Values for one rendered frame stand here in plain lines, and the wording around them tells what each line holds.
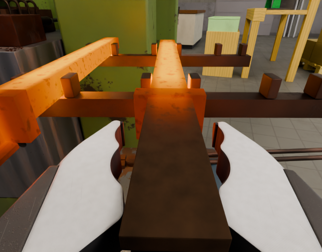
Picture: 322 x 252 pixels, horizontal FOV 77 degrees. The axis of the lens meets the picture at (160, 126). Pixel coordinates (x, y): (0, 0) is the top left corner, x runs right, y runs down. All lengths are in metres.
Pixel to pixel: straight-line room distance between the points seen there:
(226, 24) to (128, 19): 3.03
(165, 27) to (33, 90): 0.93
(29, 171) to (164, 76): 0.59
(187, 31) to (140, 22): 5.67
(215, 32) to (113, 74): 3.01
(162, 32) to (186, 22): 5.22
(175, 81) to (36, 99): 0.11
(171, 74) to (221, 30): 3.43
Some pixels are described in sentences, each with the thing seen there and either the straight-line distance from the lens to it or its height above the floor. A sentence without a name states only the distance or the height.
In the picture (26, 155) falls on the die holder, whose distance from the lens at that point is 0.67.
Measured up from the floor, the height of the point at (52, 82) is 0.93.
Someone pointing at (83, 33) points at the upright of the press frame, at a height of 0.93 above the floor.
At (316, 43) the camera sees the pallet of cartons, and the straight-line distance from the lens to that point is 4.80.
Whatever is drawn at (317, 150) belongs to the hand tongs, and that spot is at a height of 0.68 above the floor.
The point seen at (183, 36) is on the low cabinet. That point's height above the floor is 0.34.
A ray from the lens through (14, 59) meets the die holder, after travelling 0.54.
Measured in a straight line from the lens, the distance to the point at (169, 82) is 0.17.
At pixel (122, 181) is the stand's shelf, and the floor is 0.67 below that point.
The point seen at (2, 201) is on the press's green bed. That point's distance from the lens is 0.87.
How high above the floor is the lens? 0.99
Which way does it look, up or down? 30 degrees down
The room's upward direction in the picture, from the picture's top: straight up
